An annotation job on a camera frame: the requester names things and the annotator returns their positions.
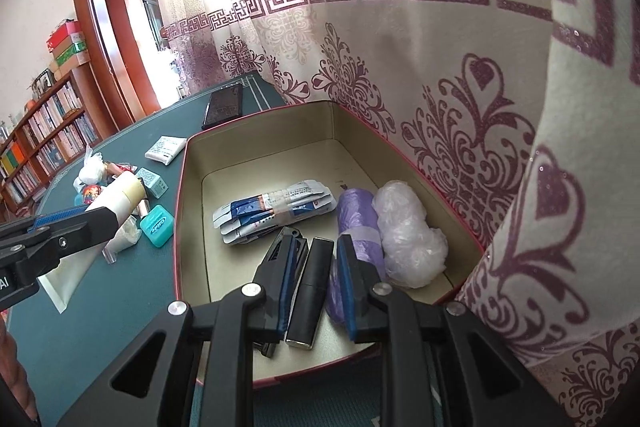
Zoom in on wooden door frame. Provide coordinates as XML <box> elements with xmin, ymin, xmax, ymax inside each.
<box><xmin>74</xmin><ymin>0</ymin><xmax>160</xmax><ymax>136</ymax></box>

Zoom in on red cookie tin box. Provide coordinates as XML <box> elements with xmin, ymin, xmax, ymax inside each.
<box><xmin>172</xmin><ymin>100</ymin><xmax>486</xmax><ymax>390</ymax></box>

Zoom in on clear plastic bag bundle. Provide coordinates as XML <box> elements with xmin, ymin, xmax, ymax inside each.
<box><xmin>372</xmin><ymin>180</ymin><xmax>448</xmax><ymax>289</ymax></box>

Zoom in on blue white sachet bundle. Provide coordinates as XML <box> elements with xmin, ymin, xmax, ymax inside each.
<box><xmin>213</xmin><ymin>180</ymin><xmax>337</xmax><ymax>246</ymax></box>

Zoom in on black rectangular case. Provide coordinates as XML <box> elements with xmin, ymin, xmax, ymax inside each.
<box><xmin>285</xmin><ymin>237</ymin><xmax>334</xmax><ymax>350</ymax></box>

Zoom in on red snack packet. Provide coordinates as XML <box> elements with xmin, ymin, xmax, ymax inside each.
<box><xmin>104</xmin><ymin>161</ymin><xmax>137</xmax><ymax>178</ymax></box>

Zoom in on teal dental floss box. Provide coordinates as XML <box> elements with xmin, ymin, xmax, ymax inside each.
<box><xmin>140</xmin><ymin>205</ymin><xmax>175</xmax><ymax>248</ymax></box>

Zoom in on patterned white purple curtain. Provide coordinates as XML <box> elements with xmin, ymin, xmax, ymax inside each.
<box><xmin>160</xmin><ymin>0</ymin><xmax>639</xmax><ymax>426</ymax></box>

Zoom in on white gauze roll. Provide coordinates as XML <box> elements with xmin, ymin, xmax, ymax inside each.
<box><xmin>102</xmin><ymin>216</ymin><xmax>142</xmax><ymax>265</ymax></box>

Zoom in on black smartphone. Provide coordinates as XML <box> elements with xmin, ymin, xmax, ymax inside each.
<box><xmin>201</xmin><ymin>83</ymin><xmax>243</xmax><ymax>130</ymax></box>

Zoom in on wooden bookshelf with books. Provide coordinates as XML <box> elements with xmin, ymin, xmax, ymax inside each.
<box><xmin>1</xmin><ymin>64</ymin><xmax>116</xmax><ymax>220</ymax></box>

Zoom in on purple trash bag roll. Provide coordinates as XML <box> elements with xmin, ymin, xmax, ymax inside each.
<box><xmin>326</xmin><ymin>188</ymin><xmax>386</xmax><ymax>326</ymax></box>

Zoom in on stacked colourful boxes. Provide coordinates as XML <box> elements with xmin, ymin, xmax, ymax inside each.
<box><xmin>47</xmin><ymin>18</ymin><xmax>90</xmax><ymax>81</ymax></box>

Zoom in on light teal small carton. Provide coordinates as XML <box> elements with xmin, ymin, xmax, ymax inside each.
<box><xmin>136</xmin><ymin>168</ymin><xmax>168</xmax><ymax>199</ymax></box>

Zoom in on red candy canister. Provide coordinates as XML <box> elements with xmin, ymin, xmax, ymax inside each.
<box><xmin>79</xmin><ymin>184</ymin><xmax>103</xmax><ymax>205</ymax></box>

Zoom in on white plastic bag knot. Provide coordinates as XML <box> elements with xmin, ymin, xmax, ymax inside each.
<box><xmin>73</xmin><ymin>145</ymin><xmax>106</xmax><ymax>193</ymax></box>

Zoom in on white cream tube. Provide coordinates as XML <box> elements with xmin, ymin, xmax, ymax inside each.
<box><xmin>38</xmin><ymin>171</ymin><xmax>145</xmax><ymax>313</ymax></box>

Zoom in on person's left hand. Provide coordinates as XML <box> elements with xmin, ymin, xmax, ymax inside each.
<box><xmin>0</xmin><ymin>319</ymin><xmax>40</xmax><ymax>426</ymax></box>

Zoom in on white tissue pack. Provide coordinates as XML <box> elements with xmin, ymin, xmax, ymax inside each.
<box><xmin>144</xmin><ymin>135</ymin><xmax>186</xmax><ymax>166</ymax></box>

